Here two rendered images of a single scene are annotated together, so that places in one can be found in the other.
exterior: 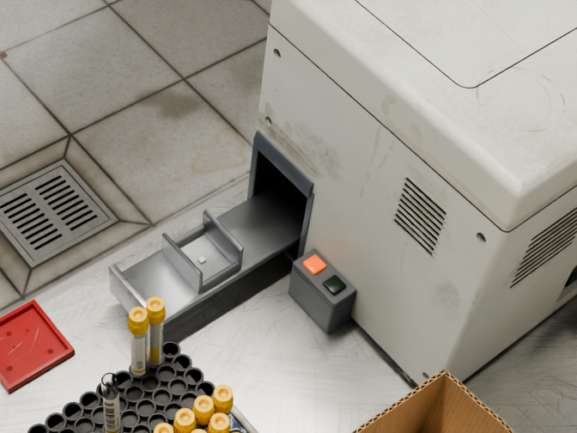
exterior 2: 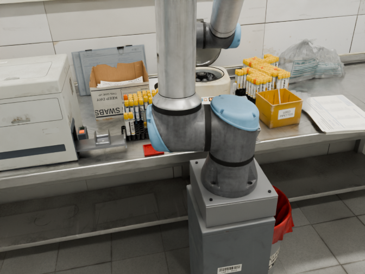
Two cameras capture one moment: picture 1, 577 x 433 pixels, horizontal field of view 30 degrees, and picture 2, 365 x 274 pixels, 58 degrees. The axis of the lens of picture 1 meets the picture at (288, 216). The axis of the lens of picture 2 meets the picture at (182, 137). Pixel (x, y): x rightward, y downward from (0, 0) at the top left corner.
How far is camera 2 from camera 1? 153 cm
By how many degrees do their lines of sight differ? 92
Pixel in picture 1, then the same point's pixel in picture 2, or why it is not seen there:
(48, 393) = not seen: hidden behind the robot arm
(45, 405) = not seen: hidden behind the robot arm
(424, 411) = (94, 98)
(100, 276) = (125, 157)
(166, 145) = not seen: outside the picture
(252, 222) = (83, 145)
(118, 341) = (132, 146)
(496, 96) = (48, 60)
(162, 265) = (112, 142)
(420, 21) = (41, 69)
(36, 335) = (149, 150)
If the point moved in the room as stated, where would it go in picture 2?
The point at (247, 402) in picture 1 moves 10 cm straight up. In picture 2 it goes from (115, 132) to (112, 109)
